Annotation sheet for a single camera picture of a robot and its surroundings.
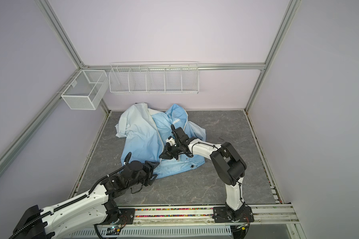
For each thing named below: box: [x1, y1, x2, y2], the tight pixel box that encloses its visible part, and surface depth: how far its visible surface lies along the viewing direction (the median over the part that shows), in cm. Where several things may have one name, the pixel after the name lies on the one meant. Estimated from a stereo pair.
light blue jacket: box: [115, 102, 206, 179], surface depth 103 cm
